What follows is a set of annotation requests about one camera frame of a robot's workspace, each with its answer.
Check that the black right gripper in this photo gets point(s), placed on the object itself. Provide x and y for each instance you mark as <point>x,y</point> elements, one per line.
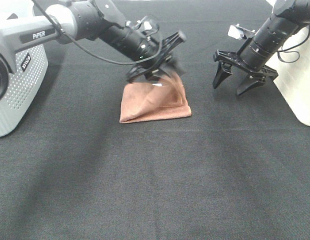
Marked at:
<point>255,78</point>

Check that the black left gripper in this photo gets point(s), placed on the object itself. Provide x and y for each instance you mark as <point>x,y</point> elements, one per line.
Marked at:
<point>165,64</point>

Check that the brown microfiber towel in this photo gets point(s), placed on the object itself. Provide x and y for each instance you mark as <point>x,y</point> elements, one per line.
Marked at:
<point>144,101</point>

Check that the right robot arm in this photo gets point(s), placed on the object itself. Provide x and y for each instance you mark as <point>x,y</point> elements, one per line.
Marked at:
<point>288,17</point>

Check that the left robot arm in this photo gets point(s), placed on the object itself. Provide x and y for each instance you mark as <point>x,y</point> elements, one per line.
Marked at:
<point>72,20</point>

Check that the white plastic bin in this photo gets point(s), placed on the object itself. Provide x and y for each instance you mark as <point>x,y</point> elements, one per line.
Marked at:
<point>293,80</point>

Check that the black table cloth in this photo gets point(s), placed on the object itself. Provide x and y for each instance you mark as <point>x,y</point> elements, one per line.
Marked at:
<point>237,169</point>

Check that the grey perforated laundry basket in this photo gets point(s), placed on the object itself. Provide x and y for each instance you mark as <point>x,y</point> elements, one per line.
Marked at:
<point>21,73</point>

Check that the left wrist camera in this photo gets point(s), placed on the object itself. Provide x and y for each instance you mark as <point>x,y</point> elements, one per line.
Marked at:
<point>147,26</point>

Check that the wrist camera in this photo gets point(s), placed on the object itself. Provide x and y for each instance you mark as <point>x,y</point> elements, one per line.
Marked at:
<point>237,32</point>
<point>147,26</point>

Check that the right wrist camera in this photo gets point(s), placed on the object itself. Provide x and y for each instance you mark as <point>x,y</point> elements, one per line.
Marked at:
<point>237,32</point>

